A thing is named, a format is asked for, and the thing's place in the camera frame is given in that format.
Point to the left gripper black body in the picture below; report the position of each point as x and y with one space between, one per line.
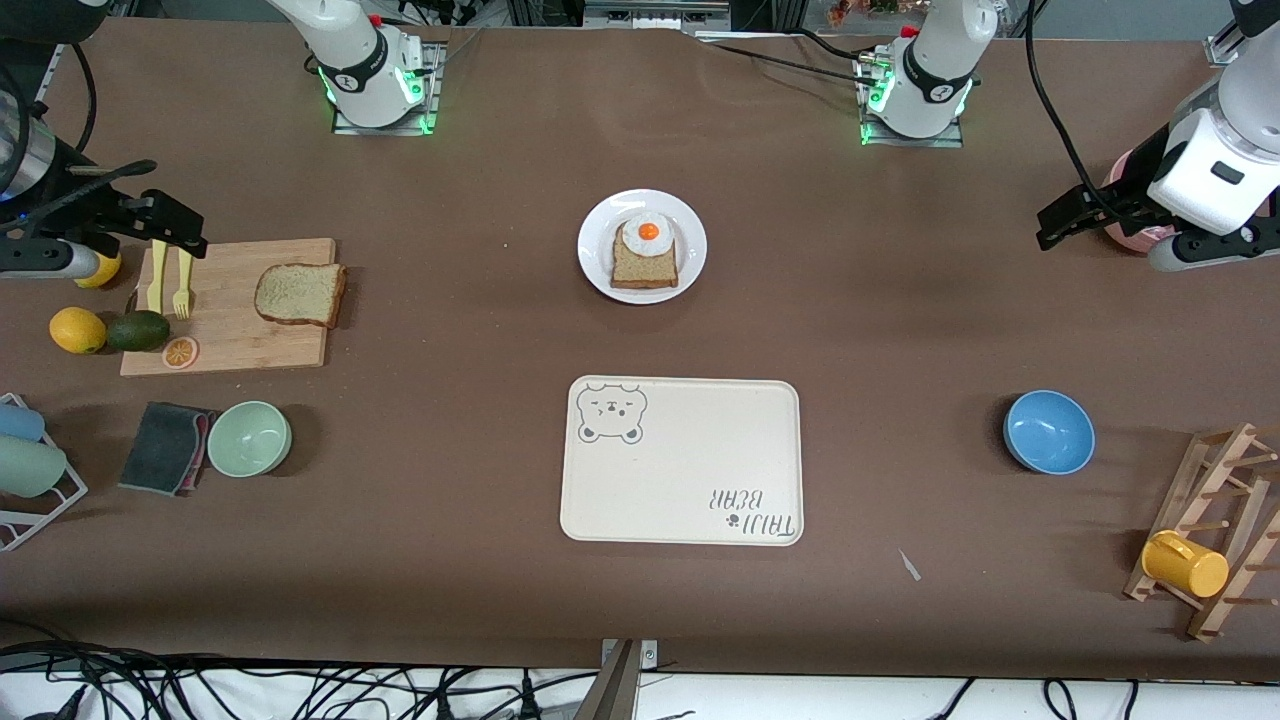
1128 194

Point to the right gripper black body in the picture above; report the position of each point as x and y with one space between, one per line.
75 214

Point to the brown bread slice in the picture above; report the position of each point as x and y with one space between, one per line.
640 273
295 295

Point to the white round plate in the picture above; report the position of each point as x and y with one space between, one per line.
598 250

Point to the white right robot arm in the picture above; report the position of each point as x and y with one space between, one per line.
360 60

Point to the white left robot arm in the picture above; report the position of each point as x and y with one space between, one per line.
940 60

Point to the pink bowl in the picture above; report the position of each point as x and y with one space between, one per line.
1135 241

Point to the yellow lemon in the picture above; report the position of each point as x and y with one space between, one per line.
77 330
105 275

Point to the yellow plastic knife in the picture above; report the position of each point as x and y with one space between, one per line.
155 285

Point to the yellow plastic fork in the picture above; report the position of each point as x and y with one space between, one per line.
183 290

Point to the dark green avocado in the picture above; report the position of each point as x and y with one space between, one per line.
138 331

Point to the orange slice toy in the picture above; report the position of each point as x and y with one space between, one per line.
180 352

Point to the bamboo cutting board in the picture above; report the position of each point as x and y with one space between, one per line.
240 345

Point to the blue bowl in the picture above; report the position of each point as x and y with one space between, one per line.
1048 432

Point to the light blue cup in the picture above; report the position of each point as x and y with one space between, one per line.
18 422

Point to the mint green bowl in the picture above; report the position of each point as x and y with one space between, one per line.
249 440

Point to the grey folded cloth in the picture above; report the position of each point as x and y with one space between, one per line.
160 450

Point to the pale green cup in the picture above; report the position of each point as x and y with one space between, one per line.
28 467

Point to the wooden mug rack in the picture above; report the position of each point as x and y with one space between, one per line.
1215 470

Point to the yellow mug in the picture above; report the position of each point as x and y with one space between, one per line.
1185 566

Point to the grey tape scrap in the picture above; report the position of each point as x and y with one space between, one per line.
909 565

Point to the toy fried egg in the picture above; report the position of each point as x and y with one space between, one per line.
648 233

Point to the cream bear print tray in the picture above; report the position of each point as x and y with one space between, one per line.
690 470

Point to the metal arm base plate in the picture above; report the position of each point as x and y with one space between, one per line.
432 70
915 142

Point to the aluminium background frame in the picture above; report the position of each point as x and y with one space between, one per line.
650 15

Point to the grey metal camera post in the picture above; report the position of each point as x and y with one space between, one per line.
620 685

